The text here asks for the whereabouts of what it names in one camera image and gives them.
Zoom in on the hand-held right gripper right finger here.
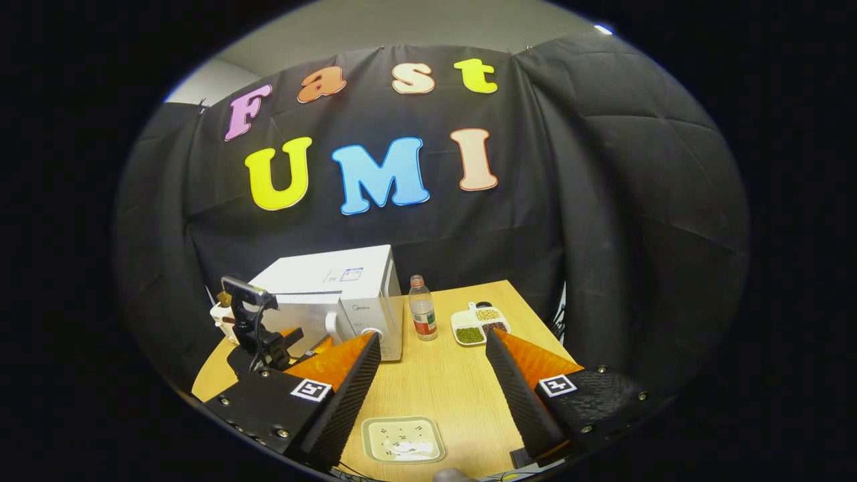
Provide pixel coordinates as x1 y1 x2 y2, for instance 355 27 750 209
485 328 653 467

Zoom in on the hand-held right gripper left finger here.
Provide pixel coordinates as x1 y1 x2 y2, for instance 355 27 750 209
201 333 382 469

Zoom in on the white microwave oven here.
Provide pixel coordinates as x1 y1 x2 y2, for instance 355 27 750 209
248 244 404 362

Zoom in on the white toaster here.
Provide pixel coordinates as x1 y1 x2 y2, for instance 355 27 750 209
210 298 245 345

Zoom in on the pale green square plate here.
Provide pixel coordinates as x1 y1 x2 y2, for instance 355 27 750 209
361 416 447 465

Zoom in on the white divided dish of beans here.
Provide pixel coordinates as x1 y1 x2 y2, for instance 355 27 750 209
450 301 511 347

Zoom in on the clear bottle with red label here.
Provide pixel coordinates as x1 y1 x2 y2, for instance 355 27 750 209
408 274 439 342

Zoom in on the black backdrop cloth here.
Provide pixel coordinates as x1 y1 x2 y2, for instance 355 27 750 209
114 33 749 402

